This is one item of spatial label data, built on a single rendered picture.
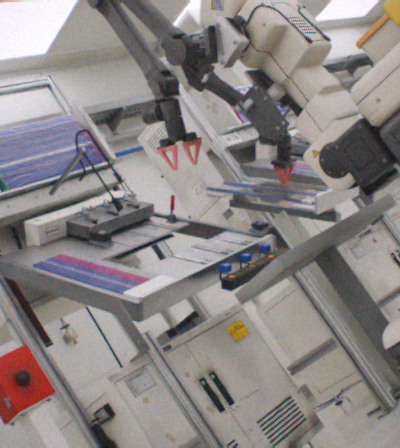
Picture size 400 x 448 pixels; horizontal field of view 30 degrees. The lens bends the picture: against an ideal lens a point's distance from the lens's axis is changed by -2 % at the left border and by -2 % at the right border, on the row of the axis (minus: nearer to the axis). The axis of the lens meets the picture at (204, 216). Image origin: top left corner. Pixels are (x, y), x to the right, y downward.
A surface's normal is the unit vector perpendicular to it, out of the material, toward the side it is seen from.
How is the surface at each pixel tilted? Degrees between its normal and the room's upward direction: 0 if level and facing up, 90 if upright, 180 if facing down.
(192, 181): 90
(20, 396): 90
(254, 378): 90
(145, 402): 90
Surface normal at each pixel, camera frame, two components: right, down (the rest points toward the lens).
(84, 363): 0.54, -0.54
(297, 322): -0.63, 0.25
